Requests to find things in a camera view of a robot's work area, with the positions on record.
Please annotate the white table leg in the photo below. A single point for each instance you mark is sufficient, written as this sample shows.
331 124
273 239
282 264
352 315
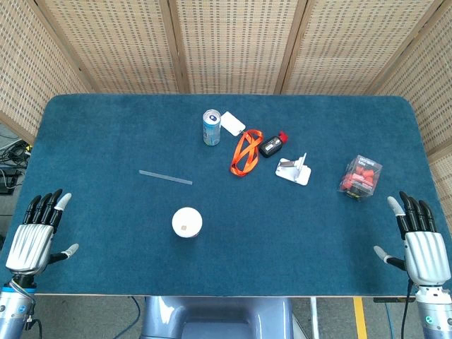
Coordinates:
314 318

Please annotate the black bottle with red cap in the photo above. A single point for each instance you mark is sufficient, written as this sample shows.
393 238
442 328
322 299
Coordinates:
270 146

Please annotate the white folding phone stand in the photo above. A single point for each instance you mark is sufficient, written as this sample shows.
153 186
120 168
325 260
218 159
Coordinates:
296 174

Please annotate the white badge card holder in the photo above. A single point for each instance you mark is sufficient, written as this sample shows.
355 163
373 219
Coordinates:
233 123

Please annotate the light blue drink can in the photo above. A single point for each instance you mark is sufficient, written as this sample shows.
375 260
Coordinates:
212 132

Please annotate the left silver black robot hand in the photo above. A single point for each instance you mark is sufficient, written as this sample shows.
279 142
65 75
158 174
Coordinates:
30 243

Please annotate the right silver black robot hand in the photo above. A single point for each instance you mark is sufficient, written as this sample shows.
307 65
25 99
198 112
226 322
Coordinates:
425 254

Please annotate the clear plastic tube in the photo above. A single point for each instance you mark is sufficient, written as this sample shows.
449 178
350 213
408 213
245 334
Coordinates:
166 177

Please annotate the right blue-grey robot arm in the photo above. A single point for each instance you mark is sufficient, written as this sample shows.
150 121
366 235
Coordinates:
434 314

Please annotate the blue-grey robot torso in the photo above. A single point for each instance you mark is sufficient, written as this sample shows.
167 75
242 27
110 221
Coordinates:
166 318

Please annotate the woven bamboo screen panel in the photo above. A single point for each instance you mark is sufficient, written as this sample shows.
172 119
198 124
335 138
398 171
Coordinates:
236 46
116 46
353 46
28 70
423 88

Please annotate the white round disc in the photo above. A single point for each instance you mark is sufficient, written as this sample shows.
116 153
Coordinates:
187 220

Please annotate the blue felt table cover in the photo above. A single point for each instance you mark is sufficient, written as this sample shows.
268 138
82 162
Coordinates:
282 229

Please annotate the clear box with red pieces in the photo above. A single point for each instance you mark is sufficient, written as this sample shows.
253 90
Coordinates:
360 178

